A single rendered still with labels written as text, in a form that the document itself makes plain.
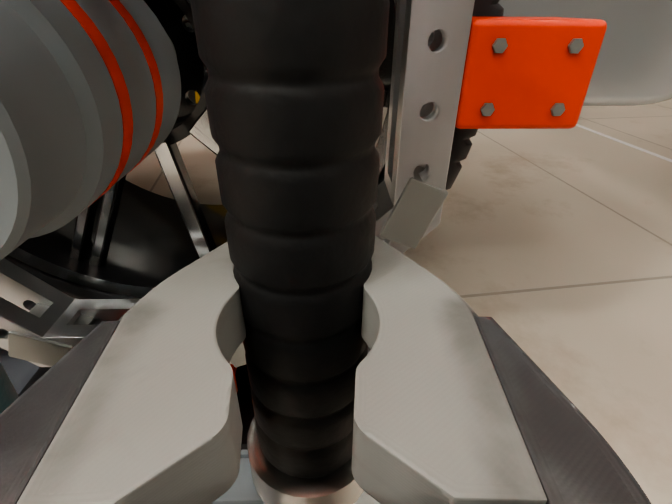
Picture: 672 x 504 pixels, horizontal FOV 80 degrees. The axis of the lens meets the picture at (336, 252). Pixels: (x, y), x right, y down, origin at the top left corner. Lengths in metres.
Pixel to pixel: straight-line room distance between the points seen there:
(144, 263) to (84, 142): 0.34
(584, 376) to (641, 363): 0.20
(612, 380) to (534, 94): 1.16
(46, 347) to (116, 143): 0.28
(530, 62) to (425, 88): 0.07
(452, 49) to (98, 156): 0.22
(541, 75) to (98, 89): 0.27
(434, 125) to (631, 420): 1.12
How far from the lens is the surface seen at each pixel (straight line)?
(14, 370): 0.82
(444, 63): 0.31
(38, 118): 0.20
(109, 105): 0.24
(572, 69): 0.34
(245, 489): 0.77
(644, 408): 1.39
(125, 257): 0.56
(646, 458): 1.27
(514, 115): 0.33
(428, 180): 0.32
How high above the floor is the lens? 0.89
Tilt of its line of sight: 31 degrees down
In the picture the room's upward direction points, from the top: straight up
